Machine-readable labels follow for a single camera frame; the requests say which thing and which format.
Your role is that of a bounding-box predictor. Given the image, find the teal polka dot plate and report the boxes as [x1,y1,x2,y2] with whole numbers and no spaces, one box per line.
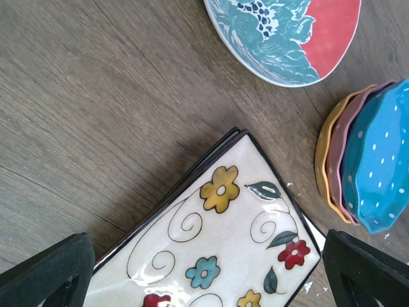
[341,79,408,234]

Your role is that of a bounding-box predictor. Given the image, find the pink polka dot plate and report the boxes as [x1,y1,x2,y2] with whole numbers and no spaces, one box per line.
[325,80,396,226]

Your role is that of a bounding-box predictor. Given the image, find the floral square plate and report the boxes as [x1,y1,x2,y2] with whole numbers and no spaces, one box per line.
[84,136,321,306]

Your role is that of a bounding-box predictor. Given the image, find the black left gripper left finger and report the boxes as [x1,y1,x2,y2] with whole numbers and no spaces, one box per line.
[1,233,95,306]

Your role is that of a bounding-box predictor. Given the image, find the red teal flower plate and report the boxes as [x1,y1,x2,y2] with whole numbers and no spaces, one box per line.
[204,0,361,88]

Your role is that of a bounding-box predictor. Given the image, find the orange polka dot plate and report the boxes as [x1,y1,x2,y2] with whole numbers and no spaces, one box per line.
[314,84,376,224]

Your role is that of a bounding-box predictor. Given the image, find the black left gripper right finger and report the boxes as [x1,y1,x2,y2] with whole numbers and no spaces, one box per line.
[323,229,408,306]

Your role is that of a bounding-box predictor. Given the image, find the cream square plate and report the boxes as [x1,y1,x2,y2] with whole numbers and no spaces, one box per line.
[93,127,326,272]

